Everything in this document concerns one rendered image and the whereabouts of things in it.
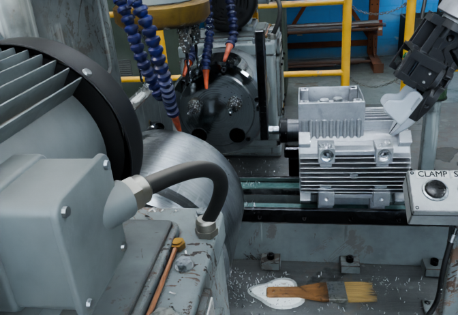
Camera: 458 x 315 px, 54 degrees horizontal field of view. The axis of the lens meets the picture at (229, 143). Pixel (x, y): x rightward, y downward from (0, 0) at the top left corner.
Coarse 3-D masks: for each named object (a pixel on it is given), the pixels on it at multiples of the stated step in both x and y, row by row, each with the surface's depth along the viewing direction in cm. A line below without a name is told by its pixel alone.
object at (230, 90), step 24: (216, 48) 124; (192, 72) 111; (216, 72) 110; (240, 72) 109; (192, 96) 113; (216, 96) 112; (240, 96) 112; (192, 120) 116; (216, 120) 115; (240, 120) 114; (216, 144) 118; (240, 144) 117
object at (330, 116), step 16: (304, 96) 91; (320, 96) 92; (336, 96) 91; (352, 96) 89; (304, 112) 84; (320, 112) 83; (336, 112) 83; (352, 112) 82; (304, 128) 84; (320, 128) 84; (336, 128) 84; (352, 128) 83
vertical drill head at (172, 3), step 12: (144, 0) 78; (156, 0) 78; (168, 0) 78; (180, 0) 80; (192, 0) 82; (204, 0) 82; (132, 12) 77; (156, 12) 76; (168, 12) 77; (180, 12) 77; (192, 12) 79; (204, 12) 82; (120, 24) 80; (156, 24) 77; (168, 24) 78; (180, 24) 79; (192, 24) 80; (144, 36) 90; (180, 36) 82; (192, 36) 89
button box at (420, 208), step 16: (416, 176) 69; (432, 176) 68; (448, 176) 68; (416, 192) 67; (448, 192) 66; (416, 208) 66; (432, 208) 66; (448, 208) 65; (432, 224) 69; (448, 224) 68
